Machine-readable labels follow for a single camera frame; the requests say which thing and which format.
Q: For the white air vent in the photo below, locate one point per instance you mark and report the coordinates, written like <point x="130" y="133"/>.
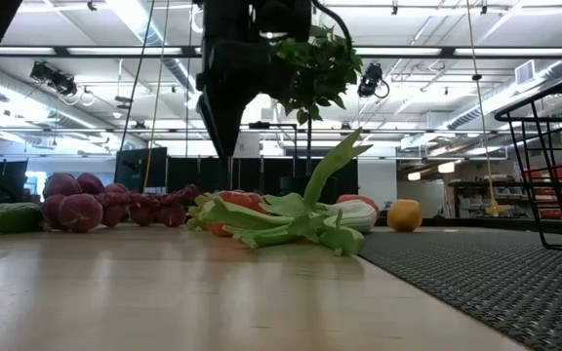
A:
<point x="525" y="72"/>

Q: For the grey woven placemat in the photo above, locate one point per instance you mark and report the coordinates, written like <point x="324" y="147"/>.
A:
<point x="481" y="283"/>

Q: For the black ceiling spotlight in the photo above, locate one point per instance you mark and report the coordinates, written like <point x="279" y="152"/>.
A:
<point x="371" y="78"/>
<point x="54" y="78"/>

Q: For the storage shelf with bins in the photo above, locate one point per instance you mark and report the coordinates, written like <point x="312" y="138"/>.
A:
<point x="486" y="200"/>

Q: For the green cucumber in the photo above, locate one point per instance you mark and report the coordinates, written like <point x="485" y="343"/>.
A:
<point x="3" y="219"/>

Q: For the glowing ceiling lamp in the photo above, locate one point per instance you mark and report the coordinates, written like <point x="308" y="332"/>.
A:
<point x="413" y="176"/>
<point x="447" y="167"/>

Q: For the orange carrot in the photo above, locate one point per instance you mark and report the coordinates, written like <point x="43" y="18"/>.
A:
<point x="242" y="200"/>

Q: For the yellow-orange lemon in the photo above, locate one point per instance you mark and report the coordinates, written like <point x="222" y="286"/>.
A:
<point x="404" y="215"/>

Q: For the black partition panels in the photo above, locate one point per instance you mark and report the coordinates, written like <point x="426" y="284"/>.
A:
<point x="188" y="173"/>

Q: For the black metal frame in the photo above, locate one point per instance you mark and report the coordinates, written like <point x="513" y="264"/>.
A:
<point x="271" y="125"/>

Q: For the white cylinder tank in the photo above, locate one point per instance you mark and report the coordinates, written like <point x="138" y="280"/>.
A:
<point x="249" y="146"/>

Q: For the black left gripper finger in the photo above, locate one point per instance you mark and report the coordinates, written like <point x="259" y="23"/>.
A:
<point x="227" y="122"/>

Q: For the green tree in black pot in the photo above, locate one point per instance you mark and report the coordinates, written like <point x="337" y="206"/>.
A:
<point x="320" y="73"/>

